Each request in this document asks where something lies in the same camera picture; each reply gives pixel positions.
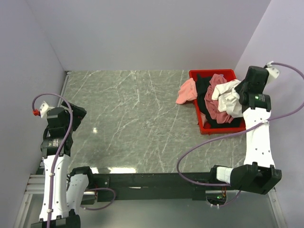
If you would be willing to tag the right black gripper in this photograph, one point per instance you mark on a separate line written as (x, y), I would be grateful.
(239, 87)

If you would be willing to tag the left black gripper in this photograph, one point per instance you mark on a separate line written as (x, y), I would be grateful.
(79, 113)

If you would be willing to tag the white t shirt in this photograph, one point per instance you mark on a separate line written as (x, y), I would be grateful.
(228, 99)

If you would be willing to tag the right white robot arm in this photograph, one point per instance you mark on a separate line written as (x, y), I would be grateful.
(258, 173)

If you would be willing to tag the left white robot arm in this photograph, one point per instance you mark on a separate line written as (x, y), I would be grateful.
(59, 142)

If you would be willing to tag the red plastic bin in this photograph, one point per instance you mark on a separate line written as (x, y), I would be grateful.
(204, 126)

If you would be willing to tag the dusty pink t shirt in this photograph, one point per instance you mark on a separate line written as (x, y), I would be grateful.
(212, 105)

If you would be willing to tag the black t shirt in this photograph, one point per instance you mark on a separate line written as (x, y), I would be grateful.
(201, 86)

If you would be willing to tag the light pink t shirt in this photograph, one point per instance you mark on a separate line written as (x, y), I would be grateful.
(187, 92)

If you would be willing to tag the black base beam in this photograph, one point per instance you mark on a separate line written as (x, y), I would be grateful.
(148, 186)

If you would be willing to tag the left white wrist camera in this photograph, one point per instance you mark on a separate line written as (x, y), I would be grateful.
(42, 111)

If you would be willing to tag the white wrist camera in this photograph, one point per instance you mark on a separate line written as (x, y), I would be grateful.
(42, 111)
(273, 72)

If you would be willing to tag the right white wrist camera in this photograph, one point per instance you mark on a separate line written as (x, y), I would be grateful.
(273, 72)

